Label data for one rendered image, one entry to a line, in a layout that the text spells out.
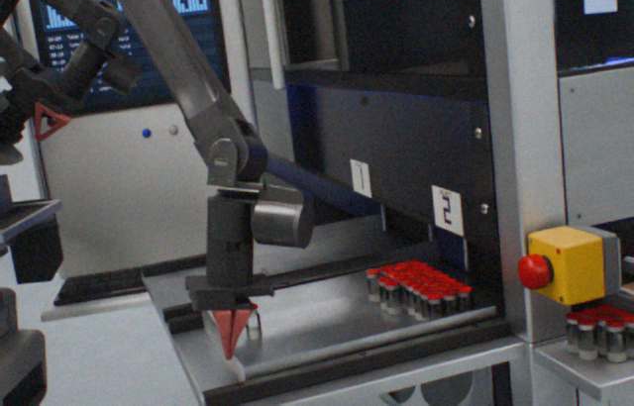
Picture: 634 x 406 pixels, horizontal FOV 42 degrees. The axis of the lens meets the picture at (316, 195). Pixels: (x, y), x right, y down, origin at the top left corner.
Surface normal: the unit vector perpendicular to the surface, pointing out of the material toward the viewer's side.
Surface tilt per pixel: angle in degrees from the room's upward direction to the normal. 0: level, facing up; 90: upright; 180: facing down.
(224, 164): 74
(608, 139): 90
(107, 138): 90
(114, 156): 90
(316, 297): 90
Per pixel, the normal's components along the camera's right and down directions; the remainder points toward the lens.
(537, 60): 0.31, 0.15
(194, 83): -0.31, -0.15
